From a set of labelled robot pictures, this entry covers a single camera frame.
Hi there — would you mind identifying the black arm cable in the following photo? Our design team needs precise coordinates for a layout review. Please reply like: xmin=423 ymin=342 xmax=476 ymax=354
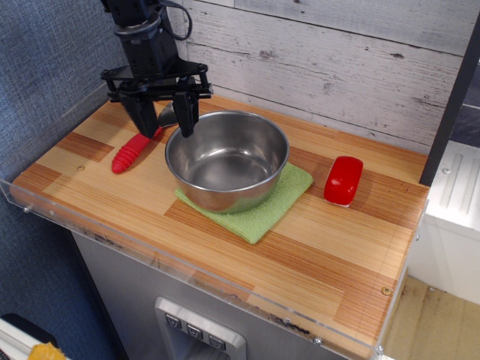
xmin=159 ymin=0 xmax=193 ymax=41

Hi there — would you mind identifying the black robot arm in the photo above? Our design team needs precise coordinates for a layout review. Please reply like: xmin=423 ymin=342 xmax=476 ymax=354
xmin=100 ymin=1 xmax=212 ymax=138

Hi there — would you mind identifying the red plastic toy block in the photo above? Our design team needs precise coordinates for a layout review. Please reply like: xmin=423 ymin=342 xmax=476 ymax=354
xmin=323 ymin=156 xmax=364 ymax=208

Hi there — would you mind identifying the green cloth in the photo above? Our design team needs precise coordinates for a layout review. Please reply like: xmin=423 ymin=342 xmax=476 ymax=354
xmin=175 ymin=163 xmax=314 ymax=245

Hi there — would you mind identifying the stainless steel pot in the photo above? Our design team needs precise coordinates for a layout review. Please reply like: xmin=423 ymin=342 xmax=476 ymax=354
xmin=165 ymin=110 xmax=290 ymax=214

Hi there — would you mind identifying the yellow object at corner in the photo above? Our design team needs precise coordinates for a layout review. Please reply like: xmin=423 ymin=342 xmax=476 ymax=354
xmin=27 ymin=343 xmax=68 ymax=360

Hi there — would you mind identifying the silver dispenser button panel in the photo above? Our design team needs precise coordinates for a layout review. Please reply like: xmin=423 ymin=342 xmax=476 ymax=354
xmin=154 ymin=296 xmax=247 ymax=359

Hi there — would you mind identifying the dark grey right post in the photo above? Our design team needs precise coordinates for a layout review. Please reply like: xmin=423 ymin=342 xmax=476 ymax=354
xmin=418 ymin=16 xmax=479 ymax=186

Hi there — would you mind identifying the silver toy fridge cabinet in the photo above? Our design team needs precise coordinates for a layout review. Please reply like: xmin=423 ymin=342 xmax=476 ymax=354
xmin=74 ymin=233 xmax=383 ymax=359

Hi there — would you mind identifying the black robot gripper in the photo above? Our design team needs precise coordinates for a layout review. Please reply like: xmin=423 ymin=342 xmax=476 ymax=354
xmin=100 ymin=31 xmax=212 ymax=139

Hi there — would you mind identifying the white grooved side counter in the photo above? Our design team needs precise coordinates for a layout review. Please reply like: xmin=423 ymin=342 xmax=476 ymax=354
xmin=407 ymin=141 xmax=479 ymax=304

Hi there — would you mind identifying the red handled metal spoon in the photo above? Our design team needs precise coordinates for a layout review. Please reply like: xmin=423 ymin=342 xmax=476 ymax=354
xmin=111 ymin=103 xmax=177 ymax=174

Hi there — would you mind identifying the clear acrylic table guard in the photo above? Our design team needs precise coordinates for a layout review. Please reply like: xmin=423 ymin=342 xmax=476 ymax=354
xmin=10 ymin=97 xmax=428 ymax=359

